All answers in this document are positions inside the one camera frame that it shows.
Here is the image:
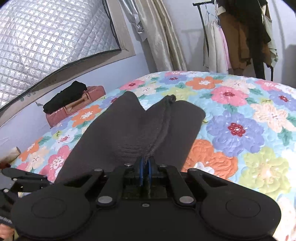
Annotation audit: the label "dark grey knit sweater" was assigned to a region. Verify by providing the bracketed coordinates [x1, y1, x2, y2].
[55, 91, 206, 183]

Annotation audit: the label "black clothes rack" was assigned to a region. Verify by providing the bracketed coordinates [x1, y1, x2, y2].
[192, 1, 215, 55]

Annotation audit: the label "person's left hand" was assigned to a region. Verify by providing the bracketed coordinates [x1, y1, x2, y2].
[0, 224, 15, 241]

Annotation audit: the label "floral quilt bedspread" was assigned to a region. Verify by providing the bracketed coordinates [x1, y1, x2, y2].
[13, 71, 295, 240]

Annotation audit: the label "black folded cloth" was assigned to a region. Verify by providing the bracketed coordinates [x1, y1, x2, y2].
[43, 81, 87, 114]

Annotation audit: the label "white and pink hanging garments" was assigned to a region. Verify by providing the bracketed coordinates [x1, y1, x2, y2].
[204, 21, 232, 74]

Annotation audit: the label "beige curtain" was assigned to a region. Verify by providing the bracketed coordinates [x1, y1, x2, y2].
[120, 1, 187, 71]

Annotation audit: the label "silver quilted window cover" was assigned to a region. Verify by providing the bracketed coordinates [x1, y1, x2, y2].
[1, 0, 120, 108]

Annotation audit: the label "brown hanging garment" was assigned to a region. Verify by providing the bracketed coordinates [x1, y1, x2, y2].
[217, 1, 271, 79]

